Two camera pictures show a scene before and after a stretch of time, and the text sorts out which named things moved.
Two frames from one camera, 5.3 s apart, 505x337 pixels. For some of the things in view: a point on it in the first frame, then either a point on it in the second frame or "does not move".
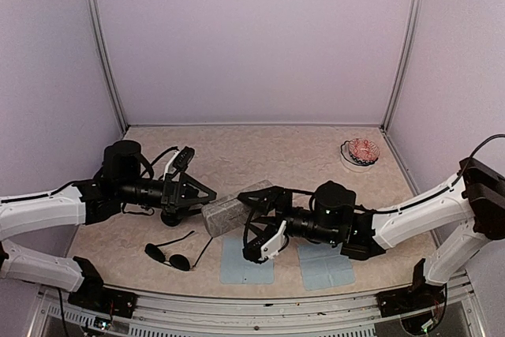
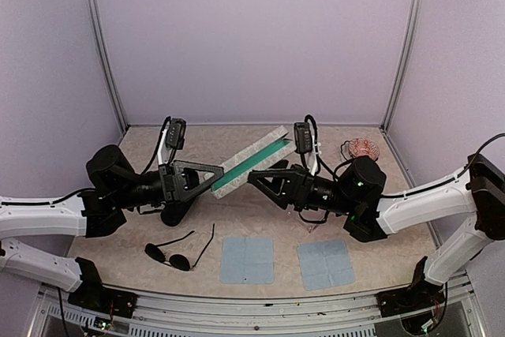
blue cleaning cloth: [236, 269] does not move
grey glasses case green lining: [230, 214] -> [266, 151]
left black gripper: [173, 192] -> [172, 176]
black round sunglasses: [177, 261] does not move
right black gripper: [274, 200] -> [297, 185]
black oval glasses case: [173, 216] does not move
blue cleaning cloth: [323, 265] does not move
